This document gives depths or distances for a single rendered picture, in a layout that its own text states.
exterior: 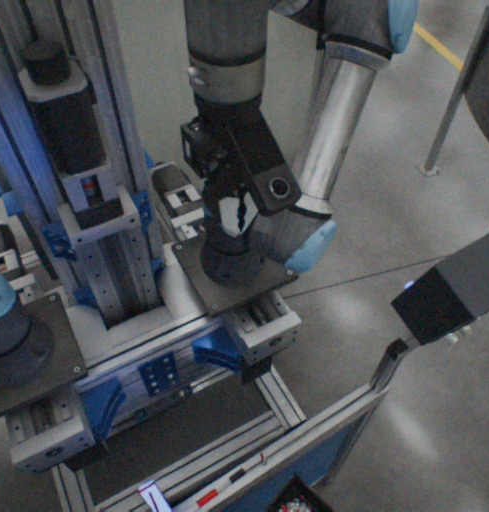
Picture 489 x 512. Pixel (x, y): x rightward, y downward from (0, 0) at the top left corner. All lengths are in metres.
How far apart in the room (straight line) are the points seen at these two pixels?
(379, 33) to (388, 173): 2.20
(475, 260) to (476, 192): 2.17
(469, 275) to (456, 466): 1.31
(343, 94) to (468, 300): 0.41
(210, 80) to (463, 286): 0.59
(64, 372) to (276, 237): 0.49
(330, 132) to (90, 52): 0.41
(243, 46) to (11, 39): 0.44
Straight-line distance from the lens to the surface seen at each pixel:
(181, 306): 1.13
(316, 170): 0.85
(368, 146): 3.18
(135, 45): 1.92
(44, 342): 1.00
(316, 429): 1.10
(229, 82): 0.46
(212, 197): 0.54
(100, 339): 1.12
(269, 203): 0.47
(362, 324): 2.26
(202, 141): 0.53
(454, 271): 0.88
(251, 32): 0.44
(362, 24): 0.84
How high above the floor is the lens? 1.89
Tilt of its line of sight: 51 degrees down
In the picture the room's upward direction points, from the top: straight up
